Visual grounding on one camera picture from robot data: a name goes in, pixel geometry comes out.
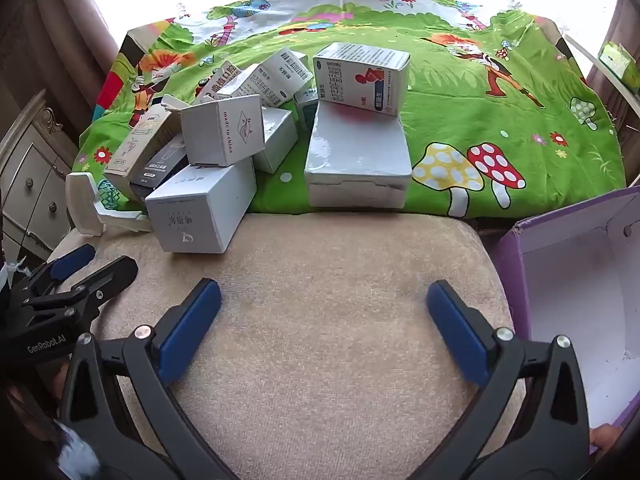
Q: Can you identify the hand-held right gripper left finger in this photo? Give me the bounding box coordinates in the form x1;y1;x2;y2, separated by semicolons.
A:
57;278;241;480

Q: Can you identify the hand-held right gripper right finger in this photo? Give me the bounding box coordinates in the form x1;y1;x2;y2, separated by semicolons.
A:
426;281;598;480

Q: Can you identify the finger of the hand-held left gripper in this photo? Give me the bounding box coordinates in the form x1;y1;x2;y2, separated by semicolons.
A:
10;243;97;306
22;255;139;328

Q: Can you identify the pile of small cardboard boxes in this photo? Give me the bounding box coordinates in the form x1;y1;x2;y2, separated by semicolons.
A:
102;47;321;256

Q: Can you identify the purple cardboard storage box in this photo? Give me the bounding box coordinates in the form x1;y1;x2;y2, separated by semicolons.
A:
487;185;640;466

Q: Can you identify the large white box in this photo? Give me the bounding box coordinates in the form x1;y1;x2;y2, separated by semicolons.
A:
304;102;413;209

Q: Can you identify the blue white medicine box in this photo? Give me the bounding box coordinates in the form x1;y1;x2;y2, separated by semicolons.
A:
313;42;412;118

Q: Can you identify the person's left forearm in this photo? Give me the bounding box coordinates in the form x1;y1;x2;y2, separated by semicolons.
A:
7;382;58;443

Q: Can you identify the white carved dresser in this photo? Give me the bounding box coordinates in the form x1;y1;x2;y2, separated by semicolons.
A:
0;89;81;266

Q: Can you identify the white fluffy sleeve cuff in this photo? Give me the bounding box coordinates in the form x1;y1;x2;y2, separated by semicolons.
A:
55;420;101;480

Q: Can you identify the beige upholstered seat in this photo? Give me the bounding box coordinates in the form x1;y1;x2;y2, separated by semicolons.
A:
47;210;531;480

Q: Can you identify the green printed blanket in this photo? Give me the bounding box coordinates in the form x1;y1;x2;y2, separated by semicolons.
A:
70;0;628;221

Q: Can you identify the brown patterned curtain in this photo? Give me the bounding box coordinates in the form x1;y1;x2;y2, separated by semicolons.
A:
585;0;640;106
0;0;121;126

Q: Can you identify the white side table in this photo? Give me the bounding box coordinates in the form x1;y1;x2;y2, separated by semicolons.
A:
565;34;640;111

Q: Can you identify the green tissue pack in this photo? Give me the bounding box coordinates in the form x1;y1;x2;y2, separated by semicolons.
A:
598;40;640;96

